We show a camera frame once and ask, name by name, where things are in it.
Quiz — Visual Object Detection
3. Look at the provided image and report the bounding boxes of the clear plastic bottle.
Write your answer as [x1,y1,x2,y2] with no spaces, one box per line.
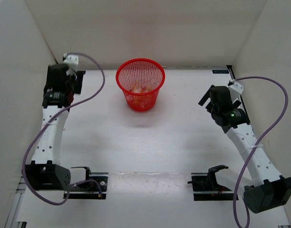
[141,77,160,93]

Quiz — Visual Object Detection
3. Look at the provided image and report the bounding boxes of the small bottle yellow cap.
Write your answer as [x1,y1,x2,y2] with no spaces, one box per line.
[131,85,143,94]

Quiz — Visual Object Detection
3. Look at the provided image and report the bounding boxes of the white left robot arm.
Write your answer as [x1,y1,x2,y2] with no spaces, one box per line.
[25,62,85,191]

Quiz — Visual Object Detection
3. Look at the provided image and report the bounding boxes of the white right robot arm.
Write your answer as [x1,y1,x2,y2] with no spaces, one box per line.
[198,83,291,214]

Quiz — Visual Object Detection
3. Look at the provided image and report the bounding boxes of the red mesh plastic bin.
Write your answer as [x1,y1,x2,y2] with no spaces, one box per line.
[116,58,165,112]

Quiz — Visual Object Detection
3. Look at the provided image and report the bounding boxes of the right black logo sticker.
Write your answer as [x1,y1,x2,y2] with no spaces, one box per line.
[212,70,229,74]

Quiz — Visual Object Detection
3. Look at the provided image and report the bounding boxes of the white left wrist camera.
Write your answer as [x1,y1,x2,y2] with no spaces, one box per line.
[62,53,79,69]

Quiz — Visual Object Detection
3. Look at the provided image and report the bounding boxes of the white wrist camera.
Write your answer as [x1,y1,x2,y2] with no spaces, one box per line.
[62,53,79,69]
[227,80,244,102]

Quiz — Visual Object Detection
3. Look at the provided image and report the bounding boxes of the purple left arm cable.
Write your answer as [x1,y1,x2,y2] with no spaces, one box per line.
[21,52,106,205]

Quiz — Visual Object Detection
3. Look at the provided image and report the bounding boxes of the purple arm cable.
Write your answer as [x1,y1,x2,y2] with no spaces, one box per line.
[232,76,289,222]
[21,52,106,205]

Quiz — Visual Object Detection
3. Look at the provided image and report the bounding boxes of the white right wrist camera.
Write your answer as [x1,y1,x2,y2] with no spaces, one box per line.
[227,80,244,102]

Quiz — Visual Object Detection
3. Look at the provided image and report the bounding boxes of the right aluminium frame rail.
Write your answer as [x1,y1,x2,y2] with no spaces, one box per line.
[227,65,274,174]

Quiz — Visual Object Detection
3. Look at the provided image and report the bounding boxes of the aluminium frame rail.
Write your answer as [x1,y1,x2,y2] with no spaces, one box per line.
[227,65,274,174]
[4,177,27,228]

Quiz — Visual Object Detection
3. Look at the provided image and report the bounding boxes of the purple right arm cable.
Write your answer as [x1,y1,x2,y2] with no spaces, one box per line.
[232,76,289,222]

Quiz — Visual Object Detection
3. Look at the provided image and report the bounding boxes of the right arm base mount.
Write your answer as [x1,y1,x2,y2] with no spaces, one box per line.
[187,165,233,201]

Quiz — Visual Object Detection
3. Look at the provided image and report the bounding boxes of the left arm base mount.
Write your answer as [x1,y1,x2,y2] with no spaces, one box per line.
[68,166,108,200]

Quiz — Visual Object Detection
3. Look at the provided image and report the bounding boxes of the left aluminium frame rail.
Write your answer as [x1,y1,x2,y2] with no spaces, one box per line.
[4,177,27,228]

